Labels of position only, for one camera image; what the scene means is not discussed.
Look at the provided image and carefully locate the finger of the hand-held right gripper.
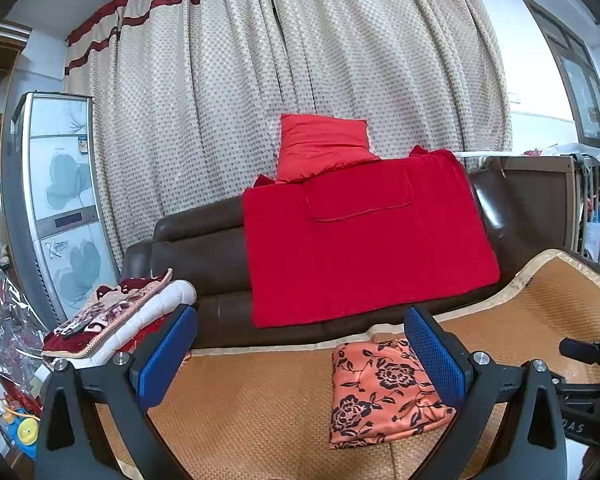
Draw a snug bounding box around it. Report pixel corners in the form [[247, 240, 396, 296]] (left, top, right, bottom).
[[559, 337, 600, 362]]

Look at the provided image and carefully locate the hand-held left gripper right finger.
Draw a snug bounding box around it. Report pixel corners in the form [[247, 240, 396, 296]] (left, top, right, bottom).
[[403, 306, 568, 480]]

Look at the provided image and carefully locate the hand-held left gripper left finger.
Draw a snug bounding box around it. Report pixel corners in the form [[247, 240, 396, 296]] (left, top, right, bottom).
[[34, 304, 199, 480]]

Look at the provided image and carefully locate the orange floral blouse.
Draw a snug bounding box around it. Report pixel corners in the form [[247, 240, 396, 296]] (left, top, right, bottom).
[[328, 338, 457, 450]]

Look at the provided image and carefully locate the red gift bag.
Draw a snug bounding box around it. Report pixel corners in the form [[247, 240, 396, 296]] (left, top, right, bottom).
[[130, 316, 193, 368]]

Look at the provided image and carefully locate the folded floral quilt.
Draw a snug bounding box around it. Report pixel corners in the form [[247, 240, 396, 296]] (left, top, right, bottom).
[[41, 268, 198, 366]]

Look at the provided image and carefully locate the woven bamboo mat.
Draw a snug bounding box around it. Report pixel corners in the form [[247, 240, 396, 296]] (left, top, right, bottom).
[[92, 249, 600, 480]]

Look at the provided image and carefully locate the brown leather sofa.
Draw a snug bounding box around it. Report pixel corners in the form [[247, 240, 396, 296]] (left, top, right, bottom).
[[122, 167, 600, 356]]

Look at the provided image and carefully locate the red blanket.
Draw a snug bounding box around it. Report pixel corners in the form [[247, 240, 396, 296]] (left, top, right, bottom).
[[242, 145, 502, 330]]

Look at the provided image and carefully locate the clear plastic wrap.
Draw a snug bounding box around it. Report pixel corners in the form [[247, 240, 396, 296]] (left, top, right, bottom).
[[0, 267, 56, 411]]

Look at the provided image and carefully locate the blue plastic toy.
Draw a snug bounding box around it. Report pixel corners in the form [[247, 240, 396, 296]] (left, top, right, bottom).
[[0, 392, 43, 461]]

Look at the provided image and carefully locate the wooden crib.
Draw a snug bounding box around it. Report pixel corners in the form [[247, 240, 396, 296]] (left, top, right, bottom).
[[467, 152, 600, 273]]

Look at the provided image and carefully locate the red pillow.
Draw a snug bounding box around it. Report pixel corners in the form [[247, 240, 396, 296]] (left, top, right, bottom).
[[275, 113, 381, 184]]

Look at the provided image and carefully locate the beige dotted curtain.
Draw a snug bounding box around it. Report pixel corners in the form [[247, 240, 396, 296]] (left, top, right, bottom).
[[64, 0, 513, 261]]

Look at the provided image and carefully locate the dark framed window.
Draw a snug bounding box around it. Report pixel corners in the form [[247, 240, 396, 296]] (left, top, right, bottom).
[[517, 0, 600, 151]]

